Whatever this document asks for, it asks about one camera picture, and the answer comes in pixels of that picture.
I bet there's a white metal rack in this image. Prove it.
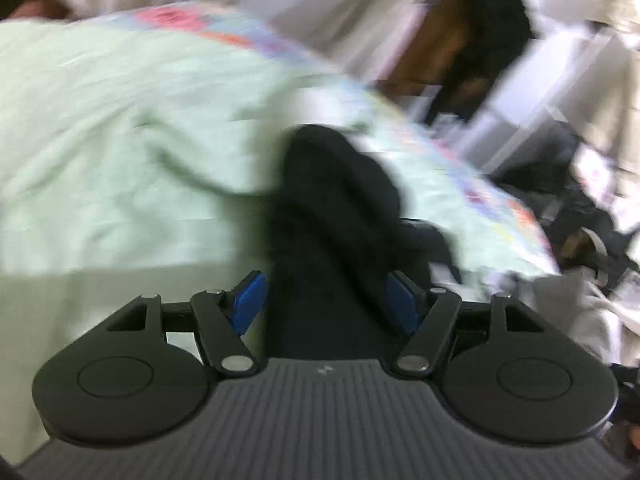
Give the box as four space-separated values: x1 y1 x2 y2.
470 22 640 173

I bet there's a dark clothes pile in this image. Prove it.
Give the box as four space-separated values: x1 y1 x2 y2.
492 122 640 286

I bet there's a black garment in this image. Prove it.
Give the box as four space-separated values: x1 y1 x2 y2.
269 124 462 361

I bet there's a brown wooden cabinet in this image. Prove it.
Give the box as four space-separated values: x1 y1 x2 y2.
387 0 473 92

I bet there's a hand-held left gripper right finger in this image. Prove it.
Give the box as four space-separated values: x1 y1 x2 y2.
386 270 547 377

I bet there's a light green printed quilt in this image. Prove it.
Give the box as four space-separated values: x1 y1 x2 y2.
0 2 566 306

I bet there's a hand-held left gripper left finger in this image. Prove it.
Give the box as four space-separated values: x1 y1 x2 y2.
105 271 270 379

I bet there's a grey cloth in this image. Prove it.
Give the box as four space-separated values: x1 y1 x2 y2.
525 267 640 367

